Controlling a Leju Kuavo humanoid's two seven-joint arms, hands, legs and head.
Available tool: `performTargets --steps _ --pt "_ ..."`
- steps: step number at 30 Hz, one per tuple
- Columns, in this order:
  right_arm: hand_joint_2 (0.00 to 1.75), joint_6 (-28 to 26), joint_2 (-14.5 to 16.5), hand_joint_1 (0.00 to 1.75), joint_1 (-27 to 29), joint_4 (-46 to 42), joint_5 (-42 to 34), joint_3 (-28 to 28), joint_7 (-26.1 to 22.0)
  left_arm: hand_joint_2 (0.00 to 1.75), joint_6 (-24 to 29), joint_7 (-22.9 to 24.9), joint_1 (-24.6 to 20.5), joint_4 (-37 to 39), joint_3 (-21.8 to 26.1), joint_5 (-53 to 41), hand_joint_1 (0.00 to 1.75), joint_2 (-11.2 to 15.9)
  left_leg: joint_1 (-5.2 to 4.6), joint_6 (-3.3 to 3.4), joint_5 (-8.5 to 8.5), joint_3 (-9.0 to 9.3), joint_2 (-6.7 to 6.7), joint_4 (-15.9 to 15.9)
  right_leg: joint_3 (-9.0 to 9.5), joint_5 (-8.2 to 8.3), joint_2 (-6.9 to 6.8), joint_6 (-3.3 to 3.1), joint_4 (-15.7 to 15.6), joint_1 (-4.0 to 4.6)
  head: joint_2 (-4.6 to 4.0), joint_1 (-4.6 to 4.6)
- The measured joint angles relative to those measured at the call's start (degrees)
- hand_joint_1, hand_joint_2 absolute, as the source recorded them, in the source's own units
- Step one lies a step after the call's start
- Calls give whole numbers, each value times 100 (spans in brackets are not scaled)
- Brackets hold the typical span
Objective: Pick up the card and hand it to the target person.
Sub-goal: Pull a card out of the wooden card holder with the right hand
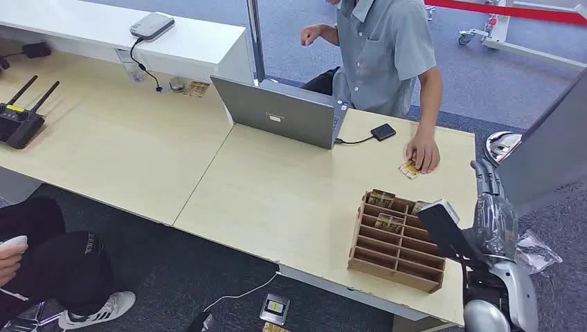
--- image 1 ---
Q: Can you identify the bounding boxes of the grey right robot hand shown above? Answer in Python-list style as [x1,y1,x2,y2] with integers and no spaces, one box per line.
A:
[469,159,520,261]

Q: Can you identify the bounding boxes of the grey box device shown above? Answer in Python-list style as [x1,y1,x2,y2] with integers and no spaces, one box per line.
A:
[129,12,176,42]

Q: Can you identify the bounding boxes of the white handheld device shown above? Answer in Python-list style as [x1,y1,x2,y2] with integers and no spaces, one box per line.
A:
[0,234,29,252]

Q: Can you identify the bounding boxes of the wooden card organizer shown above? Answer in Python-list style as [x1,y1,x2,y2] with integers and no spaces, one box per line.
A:
[346,190,447,295]

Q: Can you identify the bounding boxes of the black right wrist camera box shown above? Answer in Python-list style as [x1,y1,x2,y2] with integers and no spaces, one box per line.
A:
[416,199,485,267]

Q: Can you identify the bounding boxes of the stack of golden cards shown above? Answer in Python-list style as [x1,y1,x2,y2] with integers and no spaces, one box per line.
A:
[397,158,422,180]

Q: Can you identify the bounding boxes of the person in grey shirt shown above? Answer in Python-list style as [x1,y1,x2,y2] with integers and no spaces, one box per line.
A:
[300,0,444,176]

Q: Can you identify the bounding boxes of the black drive cable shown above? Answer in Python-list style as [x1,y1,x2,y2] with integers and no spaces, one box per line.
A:
[334,135,375,146]

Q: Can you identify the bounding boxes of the red barrier belt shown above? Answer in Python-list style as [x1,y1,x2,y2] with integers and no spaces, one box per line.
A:
[424,0,587,26]

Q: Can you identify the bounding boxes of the clear plastic cup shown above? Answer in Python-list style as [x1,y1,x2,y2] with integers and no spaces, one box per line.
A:
[123,60,147,84]

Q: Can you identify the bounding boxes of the seated person in black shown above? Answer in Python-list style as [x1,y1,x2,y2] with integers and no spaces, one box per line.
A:
[0,196,137,332]

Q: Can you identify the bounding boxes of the grey floor device yellow label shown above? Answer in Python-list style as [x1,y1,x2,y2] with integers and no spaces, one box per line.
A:
[259,293,291,326]

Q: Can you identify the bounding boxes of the person's left hand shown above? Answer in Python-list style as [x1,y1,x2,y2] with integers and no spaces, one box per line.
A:
[405,131,442,176]

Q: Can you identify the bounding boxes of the black power cable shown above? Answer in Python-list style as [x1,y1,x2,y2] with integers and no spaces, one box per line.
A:
[129,37,164,93]

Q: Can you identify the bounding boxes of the seated person's hand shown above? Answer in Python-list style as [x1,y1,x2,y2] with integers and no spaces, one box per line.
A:
[0,243,28,288]

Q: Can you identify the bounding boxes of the black remote controller with antennas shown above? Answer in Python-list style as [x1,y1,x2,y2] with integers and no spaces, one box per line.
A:
[0,75,61,150]

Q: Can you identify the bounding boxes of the chrome stanchion base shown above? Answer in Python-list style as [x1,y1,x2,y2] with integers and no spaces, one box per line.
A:
[483,131,523,167]

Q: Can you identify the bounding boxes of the white counter shelf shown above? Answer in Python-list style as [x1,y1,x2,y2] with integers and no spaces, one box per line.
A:
[0,0,255,86]

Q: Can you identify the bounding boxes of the black floor object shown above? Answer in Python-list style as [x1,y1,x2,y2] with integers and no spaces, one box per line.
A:
[185,311,215,332]

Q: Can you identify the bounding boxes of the grey monitor panel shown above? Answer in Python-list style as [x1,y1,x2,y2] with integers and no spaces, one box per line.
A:
[496,67,587,217]

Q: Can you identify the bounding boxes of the white wheeled frame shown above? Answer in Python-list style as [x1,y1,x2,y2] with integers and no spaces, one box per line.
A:
[458,0,587,73]

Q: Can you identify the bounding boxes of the black power adapter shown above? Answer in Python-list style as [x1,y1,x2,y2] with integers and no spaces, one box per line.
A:
[21,41,53,59]

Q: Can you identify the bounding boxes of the pile of golden cards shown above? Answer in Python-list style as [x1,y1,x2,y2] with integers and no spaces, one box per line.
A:
[183,81,211,98]

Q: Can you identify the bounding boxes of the grey laptop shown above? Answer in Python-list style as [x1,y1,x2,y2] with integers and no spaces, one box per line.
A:
[210,75,350,151]

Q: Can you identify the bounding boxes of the white sneaker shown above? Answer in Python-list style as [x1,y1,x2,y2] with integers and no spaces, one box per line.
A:
[57,290,137,331]

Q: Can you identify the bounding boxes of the person's right hand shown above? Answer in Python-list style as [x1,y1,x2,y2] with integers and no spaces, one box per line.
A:
[300,24,325,47]

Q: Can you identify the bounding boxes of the black external drive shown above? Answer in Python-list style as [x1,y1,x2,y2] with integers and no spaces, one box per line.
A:
[370,123,397,142]

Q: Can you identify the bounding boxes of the clear plastic bag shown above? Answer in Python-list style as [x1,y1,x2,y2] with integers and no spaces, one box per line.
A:
[513,229,564,275]

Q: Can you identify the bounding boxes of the metal pole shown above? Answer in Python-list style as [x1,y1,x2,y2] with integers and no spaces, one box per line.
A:
[245,0,267,84]

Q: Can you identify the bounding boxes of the white floor cable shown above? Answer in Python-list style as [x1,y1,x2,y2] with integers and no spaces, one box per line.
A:
[201,270,281,313]

